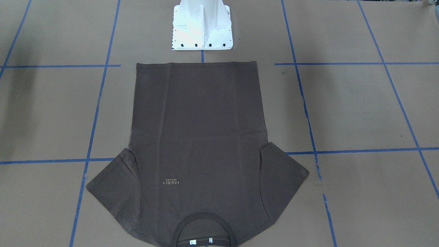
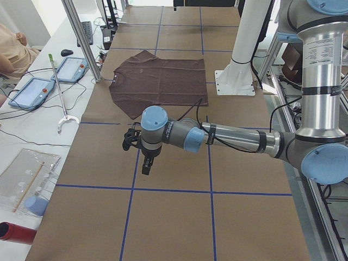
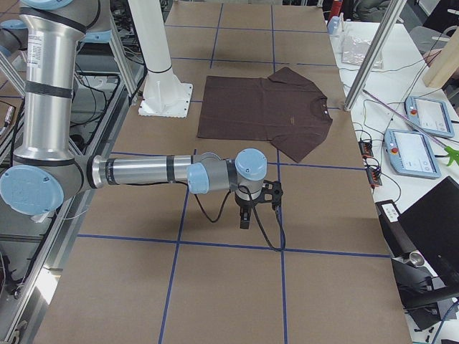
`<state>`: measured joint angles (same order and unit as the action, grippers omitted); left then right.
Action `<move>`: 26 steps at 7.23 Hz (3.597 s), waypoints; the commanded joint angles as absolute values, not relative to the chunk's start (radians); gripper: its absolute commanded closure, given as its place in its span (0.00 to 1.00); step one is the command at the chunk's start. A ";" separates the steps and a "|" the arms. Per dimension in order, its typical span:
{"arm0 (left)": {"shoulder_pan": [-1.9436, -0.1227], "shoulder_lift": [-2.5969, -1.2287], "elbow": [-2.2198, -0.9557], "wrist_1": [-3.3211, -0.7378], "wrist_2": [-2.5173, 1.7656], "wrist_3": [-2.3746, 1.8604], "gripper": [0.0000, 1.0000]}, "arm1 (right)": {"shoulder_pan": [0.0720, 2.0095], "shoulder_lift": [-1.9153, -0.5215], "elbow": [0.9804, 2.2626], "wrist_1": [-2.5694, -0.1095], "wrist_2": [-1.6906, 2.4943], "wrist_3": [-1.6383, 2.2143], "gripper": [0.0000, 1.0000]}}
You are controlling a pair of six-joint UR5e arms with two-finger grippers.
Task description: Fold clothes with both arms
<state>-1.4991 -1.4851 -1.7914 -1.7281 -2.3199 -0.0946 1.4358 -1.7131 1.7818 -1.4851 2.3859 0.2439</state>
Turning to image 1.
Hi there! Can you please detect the brown t-shirt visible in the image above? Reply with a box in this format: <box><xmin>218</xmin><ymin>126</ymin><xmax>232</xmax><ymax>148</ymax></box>
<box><xmin>86</xmin><ymin>61</ymin><xmax>309</xmax><ymax>247</ymax></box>

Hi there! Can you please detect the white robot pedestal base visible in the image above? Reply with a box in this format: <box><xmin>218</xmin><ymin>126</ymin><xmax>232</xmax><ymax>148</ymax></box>
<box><xmin>171</xmin><ymin>0</ymin><xmax>234</xmax><ymax>50</ymax></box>

